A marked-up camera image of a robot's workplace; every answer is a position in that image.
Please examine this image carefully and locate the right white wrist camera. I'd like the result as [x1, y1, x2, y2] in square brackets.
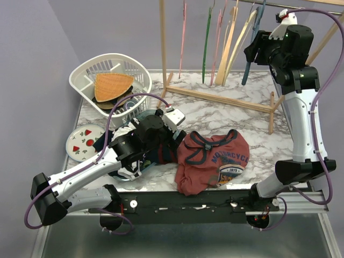
[269, 9, 298, 40]

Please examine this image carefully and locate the blue plastic hanger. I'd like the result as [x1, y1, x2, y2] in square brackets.
[241, 0, 266, 85]

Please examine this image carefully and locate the wooden clothes rack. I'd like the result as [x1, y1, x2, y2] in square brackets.
[156, 0, 344, 135]

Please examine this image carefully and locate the white plastic laundry basket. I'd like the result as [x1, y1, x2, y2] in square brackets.
[69, 53, 152, 127]

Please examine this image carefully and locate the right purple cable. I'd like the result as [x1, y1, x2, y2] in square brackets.
[254, 9, 344, 232]

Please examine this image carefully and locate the purple cable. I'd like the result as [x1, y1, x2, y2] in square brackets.
[254, 9, 344, 232]
[24, 94, 173, 236]

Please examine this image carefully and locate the red tank top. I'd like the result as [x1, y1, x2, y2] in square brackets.
[175, 129, 250, 196]

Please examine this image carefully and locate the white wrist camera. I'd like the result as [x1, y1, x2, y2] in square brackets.
[162, 107, 185, 132]
[269, 9, 298, 40]

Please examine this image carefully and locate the orange woven fan mat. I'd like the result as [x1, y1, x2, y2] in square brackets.
[95, 73, 134, 103]

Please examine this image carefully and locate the watermelon pattern plate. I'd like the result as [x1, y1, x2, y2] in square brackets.
[66, 124, 105, 162]

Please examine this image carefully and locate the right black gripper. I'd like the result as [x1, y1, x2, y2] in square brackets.
[243, 29, 287, 71]

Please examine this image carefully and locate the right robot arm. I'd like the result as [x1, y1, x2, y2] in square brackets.
[244, 25, 336, 211]

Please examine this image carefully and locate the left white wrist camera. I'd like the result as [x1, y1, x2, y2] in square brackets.
[162, 107, 185, 132]

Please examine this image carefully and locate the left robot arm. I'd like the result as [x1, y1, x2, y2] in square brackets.
[29, 110, 186, 226]

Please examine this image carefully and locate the light wooden hanger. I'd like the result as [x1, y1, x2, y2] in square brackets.
[215, 1, 239, 85]

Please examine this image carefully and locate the cream plastic hanger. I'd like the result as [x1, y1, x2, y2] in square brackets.
[222, 10, 257, 86]

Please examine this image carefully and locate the green plastic hanger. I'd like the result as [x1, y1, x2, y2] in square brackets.
[202, 7, 213, 83]

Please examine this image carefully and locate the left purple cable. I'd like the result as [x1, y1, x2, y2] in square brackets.
[24, 94, 173, 236]

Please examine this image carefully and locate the black white striped garment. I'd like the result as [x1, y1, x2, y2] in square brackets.
[108, 122, 142, 181]

